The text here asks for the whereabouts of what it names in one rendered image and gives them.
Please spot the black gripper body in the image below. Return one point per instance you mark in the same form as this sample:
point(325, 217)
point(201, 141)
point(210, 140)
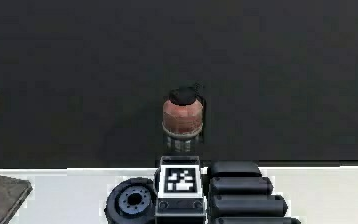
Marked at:
point(132, 201)

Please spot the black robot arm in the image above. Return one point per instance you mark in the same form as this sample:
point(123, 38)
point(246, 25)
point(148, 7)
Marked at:
point(240, 193)

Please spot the reddish bottle with black cap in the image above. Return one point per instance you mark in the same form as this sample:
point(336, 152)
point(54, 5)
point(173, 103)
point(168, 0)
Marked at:
point(182, 116)

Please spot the grey angular furniture piece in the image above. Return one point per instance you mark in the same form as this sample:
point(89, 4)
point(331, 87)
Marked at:
point(3, 196)

